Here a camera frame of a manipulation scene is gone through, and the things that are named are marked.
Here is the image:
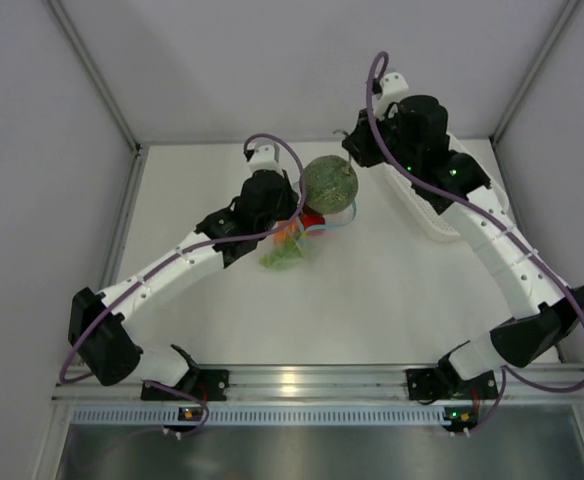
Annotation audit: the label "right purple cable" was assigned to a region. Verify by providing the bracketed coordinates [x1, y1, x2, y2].
[364, 50, 584, 436]

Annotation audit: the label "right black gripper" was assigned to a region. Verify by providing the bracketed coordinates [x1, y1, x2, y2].
[344, 104, 420, 175]

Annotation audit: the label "clear zip top bag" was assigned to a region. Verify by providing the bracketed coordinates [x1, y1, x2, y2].
[259, 201, 358, 271]

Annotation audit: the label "green fake grapes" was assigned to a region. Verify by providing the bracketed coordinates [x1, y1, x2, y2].
[259, 247, 315, 271]

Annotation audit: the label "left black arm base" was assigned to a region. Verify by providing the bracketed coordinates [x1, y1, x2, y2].
[141, 368, 230, 402]

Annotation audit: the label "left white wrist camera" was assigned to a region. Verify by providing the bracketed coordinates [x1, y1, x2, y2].
[244, 143, 282, 174]

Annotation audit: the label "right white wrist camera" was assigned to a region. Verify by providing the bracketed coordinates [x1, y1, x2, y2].
[373, 72, 409, 119]

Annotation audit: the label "white perforated plastic basket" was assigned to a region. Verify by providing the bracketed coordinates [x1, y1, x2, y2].
[381, 162, 511, 245]

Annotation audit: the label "white slotted cable duct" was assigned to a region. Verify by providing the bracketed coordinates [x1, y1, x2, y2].
[71, 405, 473, 427]

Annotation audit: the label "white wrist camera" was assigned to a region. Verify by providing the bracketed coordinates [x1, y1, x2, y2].
[244, 143, 282, 174]
[373, 72, 409, 119]

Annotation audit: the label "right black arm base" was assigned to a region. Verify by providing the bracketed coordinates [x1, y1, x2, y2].
[405, 367, 498, 404]

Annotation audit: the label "purple cable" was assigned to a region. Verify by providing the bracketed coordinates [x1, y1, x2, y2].
[59, 132, 306, 436]
[364, 50, 584, 436]

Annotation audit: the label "aluminium mounting rail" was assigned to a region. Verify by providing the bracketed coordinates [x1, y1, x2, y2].
[51, 362, 584, 407]

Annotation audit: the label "red fake apple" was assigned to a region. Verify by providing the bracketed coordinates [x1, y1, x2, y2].
[300, 213, 326, 237]

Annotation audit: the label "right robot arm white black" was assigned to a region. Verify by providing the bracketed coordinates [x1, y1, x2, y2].
[342, 95, 584, 397]

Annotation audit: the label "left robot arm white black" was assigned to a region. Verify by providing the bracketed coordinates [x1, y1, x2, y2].
[68, 169, 307, 400]

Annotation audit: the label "orange fake carrot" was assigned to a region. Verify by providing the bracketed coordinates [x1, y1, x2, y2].
[273, 223, 300, 245]

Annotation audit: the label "green fake melon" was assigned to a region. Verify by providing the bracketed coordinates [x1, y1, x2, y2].
[304, 155, 359, 215]

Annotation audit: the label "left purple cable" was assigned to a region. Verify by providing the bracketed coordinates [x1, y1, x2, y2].
[59, 132, 306, 436]

